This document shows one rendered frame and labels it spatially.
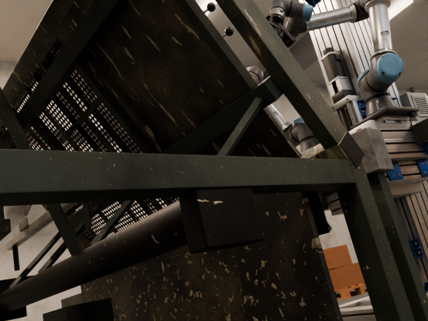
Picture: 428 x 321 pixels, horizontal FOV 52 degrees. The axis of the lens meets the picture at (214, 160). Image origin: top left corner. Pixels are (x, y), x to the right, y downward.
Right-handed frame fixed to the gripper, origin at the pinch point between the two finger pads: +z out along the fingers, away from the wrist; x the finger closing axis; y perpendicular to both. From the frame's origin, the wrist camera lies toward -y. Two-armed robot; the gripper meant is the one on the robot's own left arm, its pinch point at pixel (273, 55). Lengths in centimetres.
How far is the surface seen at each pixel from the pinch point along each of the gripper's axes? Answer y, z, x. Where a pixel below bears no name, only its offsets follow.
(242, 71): 17.7, 29.6, 13.7
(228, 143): 18, 64, 19
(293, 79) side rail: 2.4, 31.7, 24.4
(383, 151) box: -49, 34, 16
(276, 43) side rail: 11.9, 21.1, 25.2
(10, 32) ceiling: 176, -196, -359
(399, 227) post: -61, 62, 13
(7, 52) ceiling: 176, -196, -402
